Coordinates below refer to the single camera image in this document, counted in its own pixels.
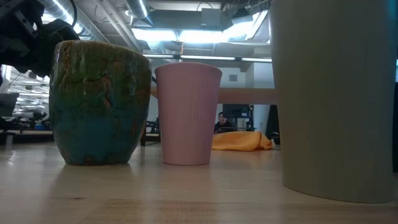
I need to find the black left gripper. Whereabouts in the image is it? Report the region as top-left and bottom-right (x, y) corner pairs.
(29, 18), (80, 78)

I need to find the green brown glazed ceramic mug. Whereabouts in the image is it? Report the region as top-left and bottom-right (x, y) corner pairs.
(49, 39), (152, 166)

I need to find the pink ribbed cup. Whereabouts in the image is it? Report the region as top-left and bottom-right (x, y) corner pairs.
(154, 62), (223, 166)

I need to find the tall beige cup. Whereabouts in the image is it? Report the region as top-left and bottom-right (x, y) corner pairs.
(268, 0), (398, 204)

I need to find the dark screen at room edge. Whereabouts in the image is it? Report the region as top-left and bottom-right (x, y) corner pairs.
(0, 92), (20, 118)

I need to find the cluttered background table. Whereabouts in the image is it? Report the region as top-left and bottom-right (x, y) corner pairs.
(0, 110), (54, 144)

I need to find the bright ceiling light panel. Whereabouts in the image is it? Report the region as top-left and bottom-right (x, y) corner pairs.
(131, 11), (271, 44)

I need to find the long ceiling light strip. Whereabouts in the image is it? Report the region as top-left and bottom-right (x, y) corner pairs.
(142, 54), (273, 63)

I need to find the grey ceiling box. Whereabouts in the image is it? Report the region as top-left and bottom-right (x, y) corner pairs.
(200, 7), (223, 28)

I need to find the person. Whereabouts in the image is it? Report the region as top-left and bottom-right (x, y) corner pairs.
(213, 111), (235, 135)

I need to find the orange cloth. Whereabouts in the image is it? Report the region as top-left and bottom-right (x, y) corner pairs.
(211, 130), (274, 152)

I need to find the dark background stand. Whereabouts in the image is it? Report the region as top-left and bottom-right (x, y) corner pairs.
(265, 104), (281, 146)

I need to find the silver ceiling duct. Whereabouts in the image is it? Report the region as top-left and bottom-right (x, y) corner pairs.
(37, 0), (94, 41)
(125, 0), (150, 20)

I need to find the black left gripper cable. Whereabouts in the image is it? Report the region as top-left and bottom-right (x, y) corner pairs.
(68, 0), (78, 28)

